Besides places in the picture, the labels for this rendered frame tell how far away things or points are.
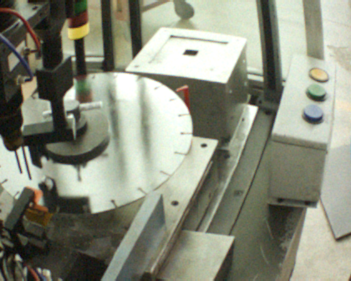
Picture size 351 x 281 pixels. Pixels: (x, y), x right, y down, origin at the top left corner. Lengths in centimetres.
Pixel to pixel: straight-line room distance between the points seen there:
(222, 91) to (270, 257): 31
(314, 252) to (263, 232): 97
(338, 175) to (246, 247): 129
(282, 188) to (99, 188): 34
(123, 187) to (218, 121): 35
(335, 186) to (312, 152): 122
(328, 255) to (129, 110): 118
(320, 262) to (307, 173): 96
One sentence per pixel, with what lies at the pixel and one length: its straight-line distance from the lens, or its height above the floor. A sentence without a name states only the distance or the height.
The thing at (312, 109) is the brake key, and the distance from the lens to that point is 100.
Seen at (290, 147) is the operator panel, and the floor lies 88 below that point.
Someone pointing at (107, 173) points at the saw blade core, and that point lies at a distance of 82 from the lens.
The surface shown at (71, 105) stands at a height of 100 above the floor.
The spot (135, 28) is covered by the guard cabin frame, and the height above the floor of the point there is 88.
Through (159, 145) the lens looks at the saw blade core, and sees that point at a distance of 85.
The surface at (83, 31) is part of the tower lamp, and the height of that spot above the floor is 98.
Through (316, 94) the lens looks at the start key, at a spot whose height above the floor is 91.
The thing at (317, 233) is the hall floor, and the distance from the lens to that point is 202.
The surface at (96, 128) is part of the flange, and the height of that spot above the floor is 96.
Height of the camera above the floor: 148
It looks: 38 degrees down
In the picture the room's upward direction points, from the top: 5 degrees counter-clockwise
